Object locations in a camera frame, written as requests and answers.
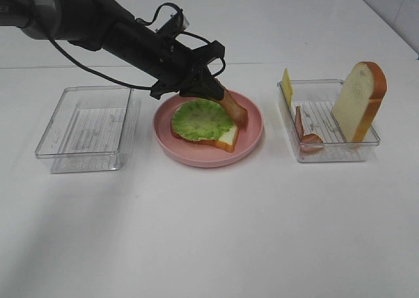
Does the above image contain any pink round plate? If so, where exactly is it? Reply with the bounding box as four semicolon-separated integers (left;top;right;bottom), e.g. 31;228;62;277
153;91;264;168

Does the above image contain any clear right plastic tray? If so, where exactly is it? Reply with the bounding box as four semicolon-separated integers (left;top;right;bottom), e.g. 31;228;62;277
277;79;380;162

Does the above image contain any green lettuce leaf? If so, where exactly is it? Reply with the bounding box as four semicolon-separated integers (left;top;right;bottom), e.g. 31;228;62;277
171;99;235;141

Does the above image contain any clear plastic tray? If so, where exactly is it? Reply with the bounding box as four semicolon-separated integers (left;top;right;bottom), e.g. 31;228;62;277
35;86;141;174
277;79;380;162

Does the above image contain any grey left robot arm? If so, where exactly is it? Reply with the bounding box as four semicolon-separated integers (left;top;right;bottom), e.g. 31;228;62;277
1;0;225;101

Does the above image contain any clear left plastic tray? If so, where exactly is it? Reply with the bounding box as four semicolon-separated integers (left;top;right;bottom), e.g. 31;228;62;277
35;86;141;174

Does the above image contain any bacon strip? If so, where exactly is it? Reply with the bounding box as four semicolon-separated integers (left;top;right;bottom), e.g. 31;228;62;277
295;106;323;154
215;79;248;129

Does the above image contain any yellow cheese slice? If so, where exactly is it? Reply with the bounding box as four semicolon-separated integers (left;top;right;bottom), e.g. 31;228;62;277
282;68;293;107

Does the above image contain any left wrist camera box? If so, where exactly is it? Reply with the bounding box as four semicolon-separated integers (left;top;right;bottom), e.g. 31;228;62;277
156;12;189;39

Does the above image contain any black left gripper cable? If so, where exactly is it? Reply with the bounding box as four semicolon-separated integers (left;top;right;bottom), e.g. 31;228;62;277
48;2;227;90

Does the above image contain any bread slice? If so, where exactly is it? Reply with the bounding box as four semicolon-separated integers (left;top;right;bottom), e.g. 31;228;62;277
332;62;387;143
170;124;239;153

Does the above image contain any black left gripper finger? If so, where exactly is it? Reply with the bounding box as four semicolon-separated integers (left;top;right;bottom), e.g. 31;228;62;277
179;69;225;101

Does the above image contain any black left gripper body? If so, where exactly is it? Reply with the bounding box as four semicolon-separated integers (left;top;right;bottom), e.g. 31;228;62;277
103;23;225;99

